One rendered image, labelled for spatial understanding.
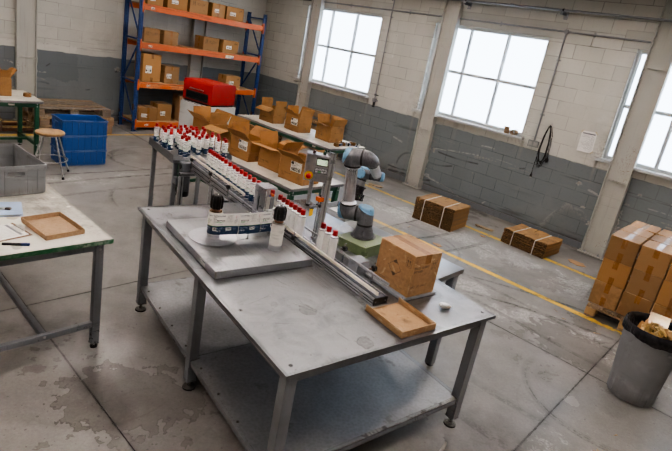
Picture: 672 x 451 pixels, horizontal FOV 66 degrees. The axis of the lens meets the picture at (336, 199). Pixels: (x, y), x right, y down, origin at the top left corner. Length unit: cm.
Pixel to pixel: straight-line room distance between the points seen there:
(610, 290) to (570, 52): 378
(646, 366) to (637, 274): 148
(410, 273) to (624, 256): 319
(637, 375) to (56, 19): 962
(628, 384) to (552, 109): 472
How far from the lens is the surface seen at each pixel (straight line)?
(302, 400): 323
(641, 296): 595
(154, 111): 1050
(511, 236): 753
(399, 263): 316
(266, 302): 285
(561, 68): 841
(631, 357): 466
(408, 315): 302
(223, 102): 895
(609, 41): 827
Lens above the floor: 221
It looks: 17 degrees down
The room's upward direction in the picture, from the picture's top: 11 degrees clockwise
